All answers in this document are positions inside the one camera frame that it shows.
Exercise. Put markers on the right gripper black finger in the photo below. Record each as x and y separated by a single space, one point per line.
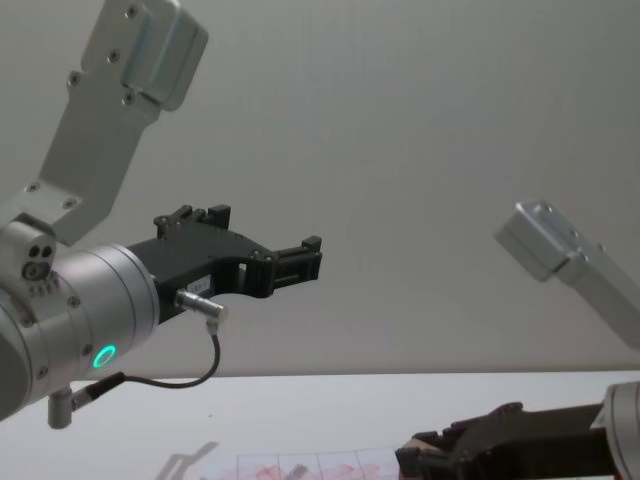
485 417
425 465

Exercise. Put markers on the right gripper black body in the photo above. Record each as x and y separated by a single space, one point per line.
540 440

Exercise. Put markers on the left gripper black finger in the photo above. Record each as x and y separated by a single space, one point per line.
192 220
295 265

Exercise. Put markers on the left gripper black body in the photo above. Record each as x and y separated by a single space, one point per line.
200 260

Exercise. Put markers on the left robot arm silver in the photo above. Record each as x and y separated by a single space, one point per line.
100 285

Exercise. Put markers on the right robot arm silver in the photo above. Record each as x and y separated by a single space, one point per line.
600 280

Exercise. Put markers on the white sheet with red print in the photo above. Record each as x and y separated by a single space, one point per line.
325 467

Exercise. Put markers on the white table cloth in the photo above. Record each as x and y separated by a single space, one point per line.
300 410

